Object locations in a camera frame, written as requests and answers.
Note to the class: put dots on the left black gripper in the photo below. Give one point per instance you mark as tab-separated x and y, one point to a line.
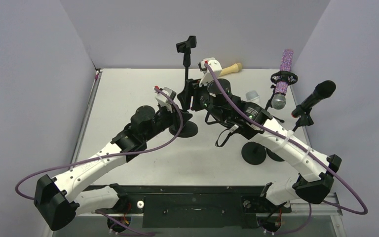
175	119

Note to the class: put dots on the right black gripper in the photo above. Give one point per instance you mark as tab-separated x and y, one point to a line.
189	95

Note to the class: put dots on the white microphone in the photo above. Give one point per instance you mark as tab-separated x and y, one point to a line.
253	97

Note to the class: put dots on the black round-base stand white mic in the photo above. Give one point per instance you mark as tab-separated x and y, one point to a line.
253	153

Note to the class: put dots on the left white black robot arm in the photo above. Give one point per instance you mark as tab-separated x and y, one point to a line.
61	198

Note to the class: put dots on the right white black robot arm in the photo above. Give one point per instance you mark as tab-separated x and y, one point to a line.
247	118

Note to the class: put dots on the cream beige microphone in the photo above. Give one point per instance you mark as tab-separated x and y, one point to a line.
235	68

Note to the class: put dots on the purple glitter microphone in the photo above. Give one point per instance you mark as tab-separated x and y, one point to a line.
286	60

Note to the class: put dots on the black round-base stand right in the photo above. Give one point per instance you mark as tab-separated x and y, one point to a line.
304	119

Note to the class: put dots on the black microphone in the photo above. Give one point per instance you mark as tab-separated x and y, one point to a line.
322	91

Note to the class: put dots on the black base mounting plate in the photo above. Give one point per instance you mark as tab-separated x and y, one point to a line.
192	206

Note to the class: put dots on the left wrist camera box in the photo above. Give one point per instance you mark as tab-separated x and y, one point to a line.
163	97

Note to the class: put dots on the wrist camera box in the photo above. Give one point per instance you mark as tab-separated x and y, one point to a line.
163	97
210	68

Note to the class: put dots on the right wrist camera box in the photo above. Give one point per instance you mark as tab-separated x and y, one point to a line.
210	68

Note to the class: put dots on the black tripod shock-mount stand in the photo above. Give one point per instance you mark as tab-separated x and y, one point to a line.
280	84

